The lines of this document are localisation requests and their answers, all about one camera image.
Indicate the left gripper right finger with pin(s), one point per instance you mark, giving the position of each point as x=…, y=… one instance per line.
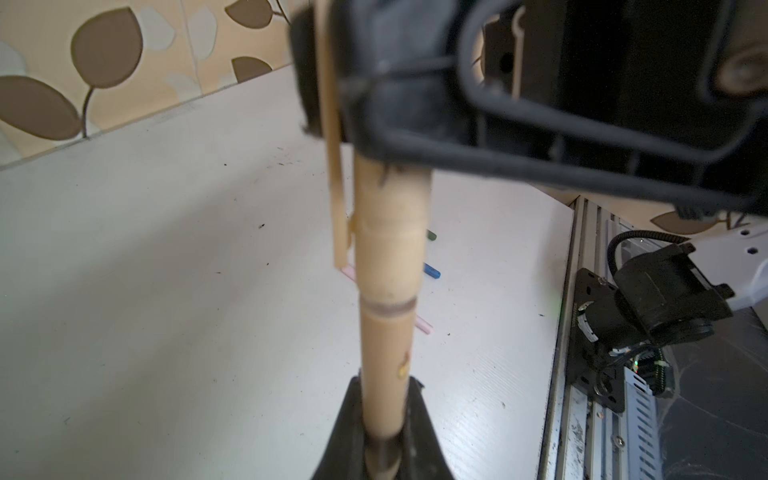
x=422, y=457

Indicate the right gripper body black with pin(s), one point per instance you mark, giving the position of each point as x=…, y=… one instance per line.
x=654, y=100

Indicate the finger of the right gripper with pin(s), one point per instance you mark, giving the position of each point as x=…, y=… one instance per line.
x=395, y=65

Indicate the tan pen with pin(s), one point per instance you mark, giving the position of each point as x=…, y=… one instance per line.
x=386, y=343

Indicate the tan pen cap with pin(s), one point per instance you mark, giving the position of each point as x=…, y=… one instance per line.
x=391, y=204

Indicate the blue pen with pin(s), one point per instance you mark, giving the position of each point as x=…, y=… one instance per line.
x=431, y=271

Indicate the pink pen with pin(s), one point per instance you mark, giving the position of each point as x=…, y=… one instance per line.
x=420, y=323

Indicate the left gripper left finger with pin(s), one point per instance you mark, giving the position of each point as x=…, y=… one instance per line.
x=344, y=457

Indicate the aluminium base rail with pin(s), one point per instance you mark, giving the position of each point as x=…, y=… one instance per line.
x=601, y=417

